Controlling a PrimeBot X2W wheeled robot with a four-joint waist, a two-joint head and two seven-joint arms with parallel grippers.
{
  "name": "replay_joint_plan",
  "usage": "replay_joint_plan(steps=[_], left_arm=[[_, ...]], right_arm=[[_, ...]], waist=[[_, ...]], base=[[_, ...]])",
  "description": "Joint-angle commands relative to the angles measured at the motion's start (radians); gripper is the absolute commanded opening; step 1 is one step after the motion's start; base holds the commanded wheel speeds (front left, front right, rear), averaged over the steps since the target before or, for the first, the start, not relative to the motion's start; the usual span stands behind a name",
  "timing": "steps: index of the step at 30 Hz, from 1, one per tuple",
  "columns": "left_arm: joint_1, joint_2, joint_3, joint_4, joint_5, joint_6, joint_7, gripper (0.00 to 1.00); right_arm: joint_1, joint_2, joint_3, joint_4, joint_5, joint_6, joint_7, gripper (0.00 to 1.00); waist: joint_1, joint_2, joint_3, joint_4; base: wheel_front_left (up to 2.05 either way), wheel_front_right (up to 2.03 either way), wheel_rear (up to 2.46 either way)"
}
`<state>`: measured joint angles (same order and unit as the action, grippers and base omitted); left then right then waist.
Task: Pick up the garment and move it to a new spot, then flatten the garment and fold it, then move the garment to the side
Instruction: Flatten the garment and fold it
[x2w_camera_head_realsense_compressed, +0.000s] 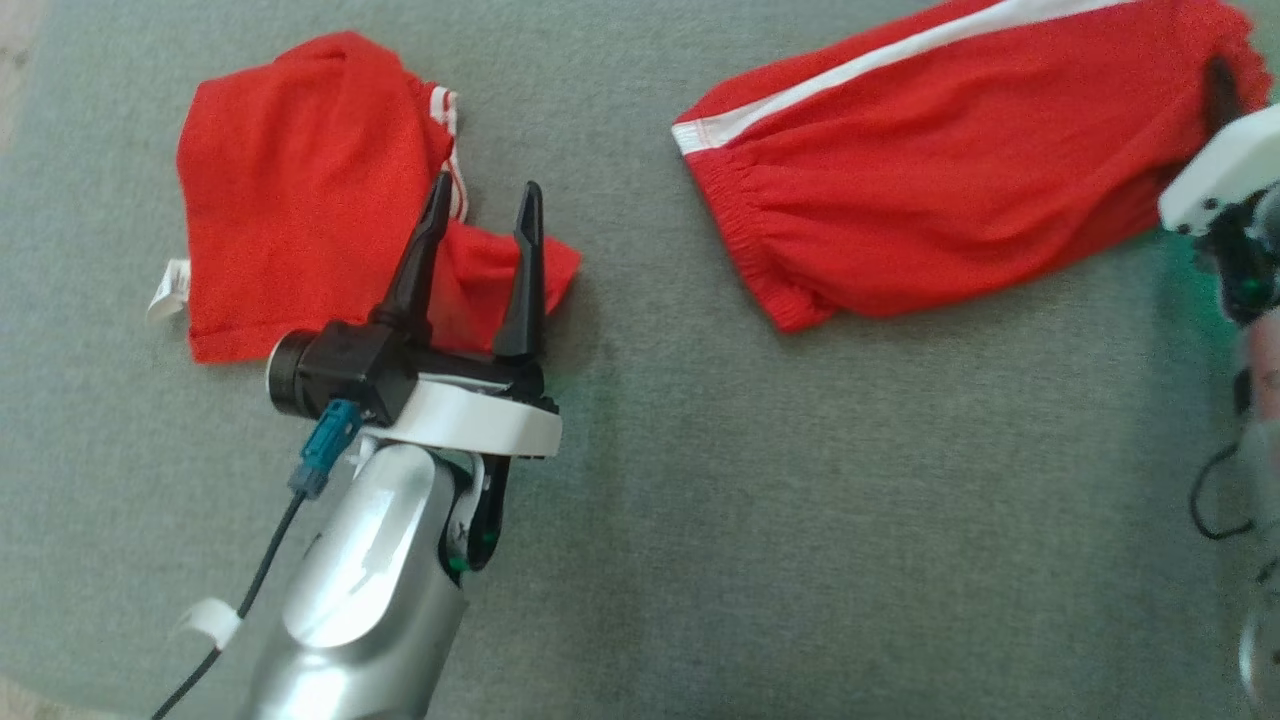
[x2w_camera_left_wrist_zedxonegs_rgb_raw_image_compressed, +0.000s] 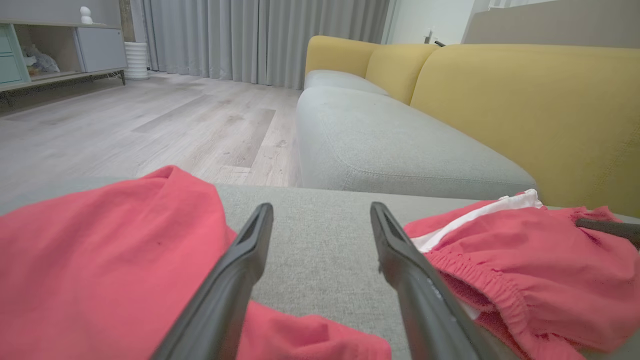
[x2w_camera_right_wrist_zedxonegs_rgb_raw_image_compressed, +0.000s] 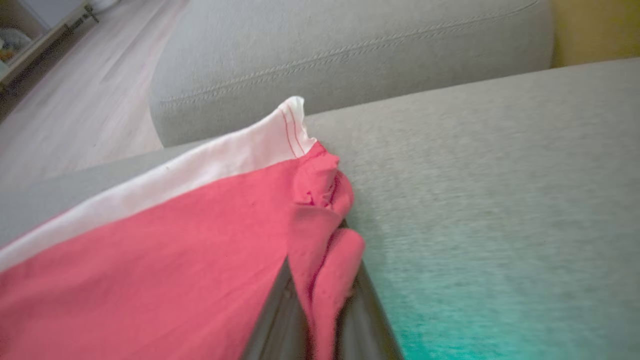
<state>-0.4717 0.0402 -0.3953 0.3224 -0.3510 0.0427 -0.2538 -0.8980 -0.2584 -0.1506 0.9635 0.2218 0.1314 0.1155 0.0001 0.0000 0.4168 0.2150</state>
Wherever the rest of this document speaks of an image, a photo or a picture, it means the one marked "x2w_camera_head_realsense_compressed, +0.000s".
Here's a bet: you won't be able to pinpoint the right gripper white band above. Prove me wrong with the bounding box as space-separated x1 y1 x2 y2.
1158 58 1280 327

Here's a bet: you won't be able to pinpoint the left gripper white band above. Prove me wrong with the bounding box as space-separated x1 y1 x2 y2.
358 170 564 574

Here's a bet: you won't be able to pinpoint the red basketball jersey number 23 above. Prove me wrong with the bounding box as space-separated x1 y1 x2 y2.
147 30 583 364

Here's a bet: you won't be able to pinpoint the red shorts with white stripe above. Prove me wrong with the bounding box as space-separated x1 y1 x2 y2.
672 0 1276 333

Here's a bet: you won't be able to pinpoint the grey sofa seat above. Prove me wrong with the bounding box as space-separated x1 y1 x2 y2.
0 0 1280 720

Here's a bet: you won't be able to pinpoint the left arm blue cable connector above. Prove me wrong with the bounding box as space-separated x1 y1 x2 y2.
288 398 364 500

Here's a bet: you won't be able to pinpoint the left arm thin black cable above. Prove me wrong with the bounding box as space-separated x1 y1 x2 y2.
150 490 307 720

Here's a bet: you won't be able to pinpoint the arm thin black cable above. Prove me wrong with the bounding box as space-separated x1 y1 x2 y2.
1188 440 1259 542
150 490 307 720

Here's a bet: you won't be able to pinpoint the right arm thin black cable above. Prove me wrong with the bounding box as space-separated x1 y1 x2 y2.
1188 440 1259 542

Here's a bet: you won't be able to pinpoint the white cable strap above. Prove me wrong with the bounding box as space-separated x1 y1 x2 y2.
178 597 243 653

